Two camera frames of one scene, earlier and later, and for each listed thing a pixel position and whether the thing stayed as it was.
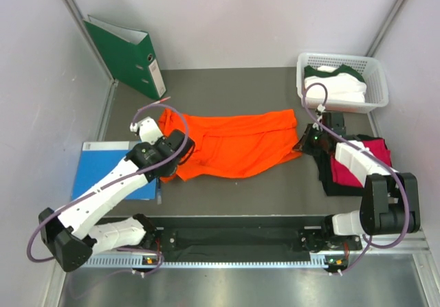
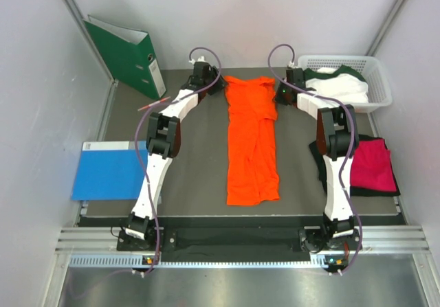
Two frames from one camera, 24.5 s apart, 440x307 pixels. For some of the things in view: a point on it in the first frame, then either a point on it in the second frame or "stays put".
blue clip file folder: [95, 158] stays put
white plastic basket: [370, 70] stays put
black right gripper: [303, 145] to [278, 99]
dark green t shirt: [310, 71] stays put
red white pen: [159, 101] stays put
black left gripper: [157, 143] to [218, 86]
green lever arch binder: [130, 56] stays put
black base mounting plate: [198, 244] stays put
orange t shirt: [242, 144] to [253, 153]
